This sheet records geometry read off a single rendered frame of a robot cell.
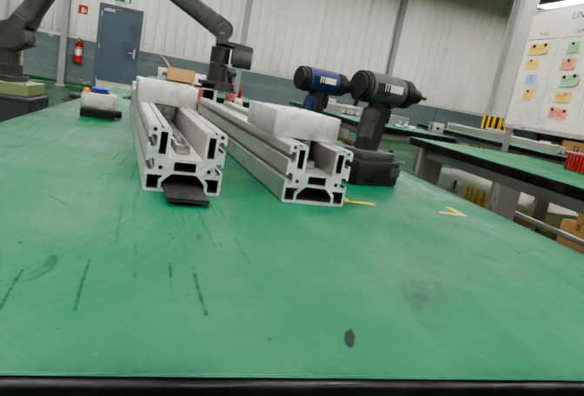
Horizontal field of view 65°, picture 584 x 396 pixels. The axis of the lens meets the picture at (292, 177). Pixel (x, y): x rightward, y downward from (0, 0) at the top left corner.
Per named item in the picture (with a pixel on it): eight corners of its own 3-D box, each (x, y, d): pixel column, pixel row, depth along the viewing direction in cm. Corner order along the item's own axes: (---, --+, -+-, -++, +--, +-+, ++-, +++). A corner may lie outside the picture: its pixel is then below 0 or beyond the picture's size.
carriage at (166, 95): (133, 106, 100) (136, 75, 99) (183, 114, 104) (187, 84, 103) (135, 115, 86) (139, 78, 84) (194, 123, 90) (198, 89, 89)
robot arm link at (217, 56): (212, 42, 141) (212, 41, 136) (235, 47, 142) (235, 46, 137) (209, 65, 143) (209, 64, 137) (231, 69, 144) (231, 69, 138)
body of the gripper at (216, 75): (233, 90, 140) (237, 67, 139) (200, 85, 137) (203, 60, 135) (228, 89, 146) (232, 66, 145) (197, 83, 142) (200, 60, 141)
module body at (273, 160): (195, 124, 138) (200, 96, 136) (228, 129, 141) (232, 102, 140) (281, 201, 65) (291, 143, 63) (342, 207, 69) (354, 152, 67)
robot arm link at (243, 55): (219, 24, 142) (218, 22, 134) (255, 32, 144) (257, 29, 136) (213, 63, 144) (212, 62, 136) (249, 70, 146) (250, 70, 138)
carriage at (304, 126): (243, 135, 85) (249, 99, 83) (298, 143, 89) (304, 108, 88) (269, 152, 70) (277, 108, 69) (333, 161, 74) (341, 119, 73)
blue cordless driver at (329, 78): (276, 149, 117) (292, 63, 113) (335, 155, 128) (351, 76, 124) (293, 156, 111) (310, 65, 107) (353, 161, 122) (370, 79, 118)
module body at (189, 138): (129, 115, 131) (133, 85, 129) (165, 120, 134) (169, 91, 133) (142, 189, 58) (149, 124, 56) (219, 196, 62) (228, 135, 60)
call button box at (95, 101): (82, 112, 119) (83, 88, 118) (121, 117, 122) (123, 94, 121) (79, 115, 112) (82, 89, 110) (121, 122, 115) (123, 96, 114)
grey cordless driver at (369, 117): (326, 174, 93) (348, 67, 89) (393, 179, 105) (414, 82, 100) (350, 185, 87) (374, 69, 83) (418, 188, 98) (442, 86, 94)
